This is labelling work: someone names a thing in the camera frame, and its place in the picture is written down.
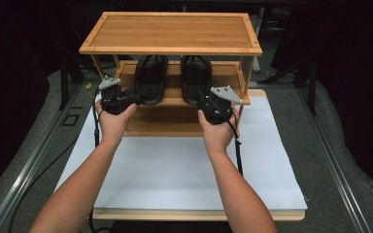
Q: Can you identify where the person's left hand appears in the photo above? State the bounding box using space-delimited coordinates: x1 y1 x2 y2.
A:
94 100 138 148

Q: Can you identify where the white table sheet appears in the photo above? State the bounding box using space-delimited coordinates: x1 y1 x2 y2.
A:
53 94 309 212

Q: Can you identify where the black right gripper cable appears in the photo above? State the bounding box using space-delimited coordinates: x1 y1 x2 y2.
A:
207 96 244 178

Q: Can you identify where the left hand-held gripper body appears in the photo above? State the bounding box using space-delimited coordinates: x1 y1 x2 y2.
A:
97 75 137 117

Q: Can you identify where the wooden three-tier shoe rack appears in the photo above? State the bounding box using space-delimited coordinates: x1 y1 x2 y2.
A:
78 11 263 138

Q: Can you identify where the black metal stand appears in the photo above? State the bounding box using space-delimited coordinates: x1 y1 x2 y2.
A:
292 61 319 115
59 57 85 111

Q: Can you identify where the grey metal floor rail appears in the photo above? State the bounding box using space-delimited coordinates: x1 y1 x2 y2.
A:
295 86 373 233
0 84 85 233

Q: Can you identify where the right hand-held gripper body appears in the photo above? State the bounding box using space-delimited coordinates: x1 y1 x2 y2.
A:
196 84 244 126

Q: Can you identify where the person's right hand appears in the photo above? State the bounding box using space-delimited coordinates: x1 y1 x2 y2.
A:
197 106 241 157

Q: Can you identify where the black slipper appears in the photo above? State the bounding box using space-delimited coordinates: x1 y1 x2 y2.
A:
180 54 214 107
133 54 169 107

